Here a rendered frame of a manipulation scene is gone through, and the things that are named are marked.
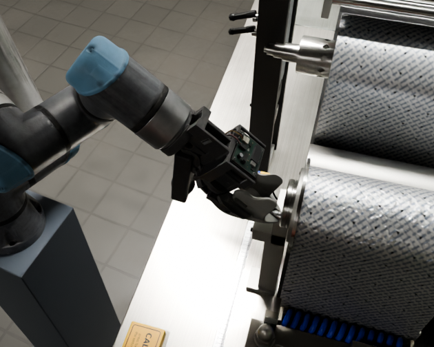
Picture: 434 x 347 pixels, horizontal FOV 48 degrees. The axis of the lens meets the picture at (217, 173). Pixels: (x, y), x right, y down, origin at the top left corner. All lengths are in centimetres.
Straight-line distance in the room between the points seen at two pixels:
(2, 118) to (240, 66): 96
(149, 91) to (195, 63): 236
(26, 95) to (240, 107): 61
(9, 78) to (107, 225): 135
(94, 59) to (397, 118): 48
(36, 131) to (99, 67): 13
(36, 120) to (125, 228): 159
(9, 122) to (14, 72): 34
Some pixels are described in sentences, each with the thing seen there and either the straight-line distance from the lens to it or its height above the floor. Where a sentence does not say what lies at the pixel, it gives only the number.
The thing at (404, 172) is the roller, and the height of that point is 123.
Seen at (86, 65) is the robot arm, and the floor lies 149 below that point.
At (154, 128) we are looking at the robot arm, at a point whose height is 141.
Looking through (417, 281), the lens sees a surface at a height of 122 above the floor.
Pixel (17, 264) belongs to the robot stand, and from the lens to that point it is 117.
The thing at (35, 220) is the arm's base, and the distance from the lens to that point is 117.
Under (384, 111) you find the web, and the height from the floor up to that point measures 131.
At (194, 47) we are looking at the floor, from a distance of 310.
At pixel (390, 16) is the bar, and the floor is 144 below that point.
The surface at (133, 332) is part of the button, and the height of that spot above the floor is 92.
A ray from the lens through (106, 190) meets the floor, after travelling 237.
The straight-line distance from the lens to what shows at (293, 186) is 72.
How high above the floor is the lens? 186
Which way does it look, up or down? 51 degrees down
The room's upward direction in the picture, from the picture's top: straight up
